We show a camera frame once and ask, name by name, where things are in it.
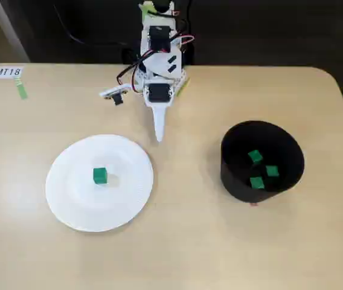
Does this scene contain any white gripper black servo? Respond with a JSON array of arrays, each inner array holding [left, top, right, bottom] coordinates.
[[143, 81, 174, 144]]

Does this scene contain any green cube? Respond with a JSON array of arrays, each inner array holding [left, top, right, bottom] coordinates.
[[247, 149, 264, 164], [249, 176, 265, 190], [264, 165, 280, 178], [92, 167, 109, 184]]

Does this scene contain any black round pot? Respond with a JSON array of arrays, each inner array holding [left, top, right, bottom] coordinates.
[[219, 120, 306, 204]]

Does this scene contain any green tape strip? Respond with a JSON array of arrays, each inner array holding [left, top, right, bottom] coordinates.
[[176, 78, 191, 97], [13, 76, 29, 100]]

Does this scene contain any white paper plate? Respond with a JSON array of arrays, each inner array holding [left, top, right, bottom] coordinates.
[[45, 134, 155, 233]]

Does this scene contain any white MT18 label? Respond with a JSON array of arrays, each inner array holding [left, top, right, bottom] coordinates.
[[0, 65, 24, 79]]

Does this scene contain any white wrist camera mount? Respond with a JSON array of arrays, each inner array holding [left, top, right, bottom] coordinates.
[[98, 84, 130, 106]]

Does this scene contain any white metal frame leg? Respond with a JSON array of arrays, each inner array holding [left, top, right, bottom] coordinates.
[[0, 0, 31, 63]]

